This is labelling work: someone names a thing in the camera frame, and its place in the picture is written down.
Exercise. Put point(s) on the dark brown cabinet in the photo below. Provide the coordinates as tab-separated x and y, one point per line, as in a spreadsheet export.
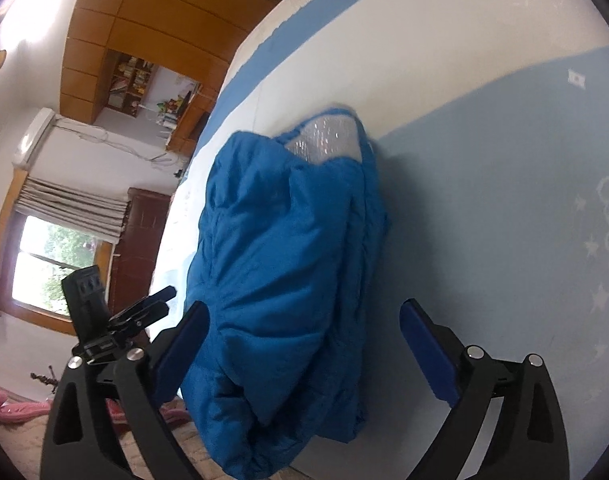
136	253

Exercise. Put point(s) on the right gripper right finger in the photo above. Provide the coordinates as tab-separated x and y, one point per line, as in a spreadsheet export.
529	440

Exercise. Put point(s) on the blue puffer jacket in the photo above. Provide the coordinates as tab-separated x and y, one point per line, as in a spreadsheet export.
289	238

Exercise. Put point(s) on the window with blind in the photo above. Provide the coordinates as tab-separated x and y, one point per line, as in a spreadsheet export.
48	231

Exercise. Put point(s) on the wooden wardrobe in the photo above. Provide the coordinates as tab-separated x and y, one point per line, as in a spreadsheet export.
195	38

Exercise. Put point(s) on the blue and white bed sheet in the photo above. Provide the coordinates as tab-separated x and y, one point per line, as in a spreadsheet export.
490	123

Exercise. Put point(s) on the pink floral quilt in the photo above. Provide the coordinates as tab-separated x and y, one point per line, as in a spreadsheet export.
15	413

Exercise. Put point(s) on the wooden wall shelf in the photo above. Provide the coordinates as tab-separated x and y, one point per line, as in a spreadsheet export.
129	82

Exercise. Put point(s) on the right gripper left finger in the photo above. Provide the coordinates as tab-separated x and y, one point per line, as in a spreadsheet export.
80	441

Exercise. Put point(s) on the white air conditioner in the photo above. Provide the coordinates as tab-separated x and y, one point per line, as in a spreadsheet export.
33	138

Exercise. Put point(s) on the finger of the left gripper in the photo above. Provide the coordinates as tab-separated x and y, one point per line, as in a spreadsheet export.
132	323
152	307

